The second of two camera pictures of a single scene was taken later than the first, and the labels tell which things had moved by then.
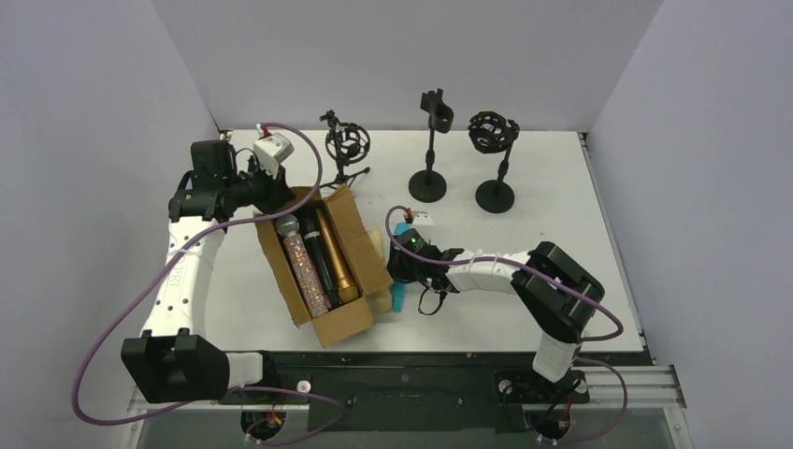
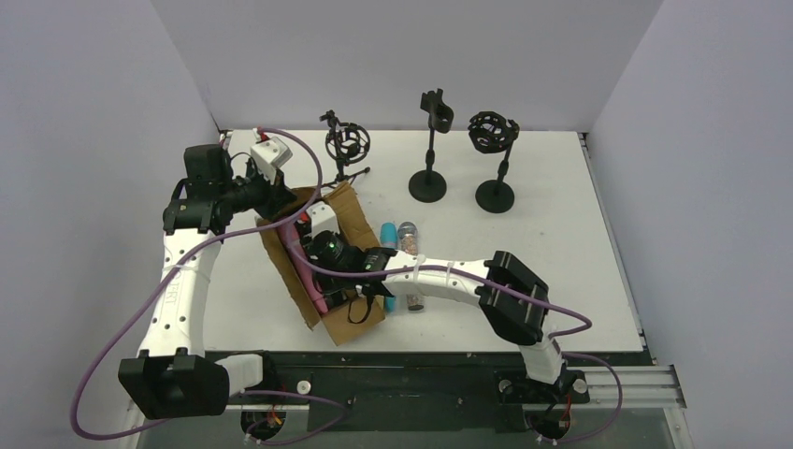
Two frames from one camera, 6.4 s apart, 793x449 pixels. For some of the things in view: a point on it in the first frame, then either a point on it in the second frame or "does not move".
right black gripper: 400,261 to 315,249
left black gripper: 272,195 does not move
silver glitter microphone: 288,226 to 408,233
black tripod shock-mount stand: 345,143 does not move
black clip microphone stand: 429,185 does not move
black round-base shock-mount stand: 490,132 does not move
